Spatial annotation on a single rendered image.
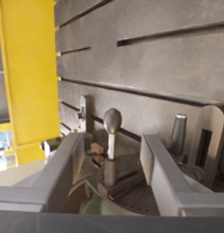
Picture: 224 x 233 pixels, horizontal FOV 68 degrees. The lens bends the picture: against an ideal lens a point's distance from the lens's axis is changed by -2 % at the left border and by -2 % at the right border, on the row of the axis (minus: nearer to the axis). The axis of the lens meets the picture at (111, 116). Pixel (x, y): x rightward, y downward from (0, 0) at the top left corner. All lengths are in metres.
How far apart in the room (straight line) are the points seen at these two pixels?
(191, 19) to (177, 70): 0.12
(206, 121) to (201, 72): 0.11
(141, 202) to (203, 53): 0.34
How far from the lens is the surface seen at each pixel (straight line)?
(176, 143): 0.37
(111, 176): 0.27
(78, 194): 0.52
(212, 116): 0.41
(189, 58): 0.46
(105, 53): 0.72
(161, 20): 0.53
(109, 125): 0.23
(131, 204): 0.28
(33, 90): 2.62
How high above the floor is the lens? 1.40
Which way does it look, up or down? 34 degrees down
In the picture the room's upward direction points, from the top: 99 degrees counter-clockwise
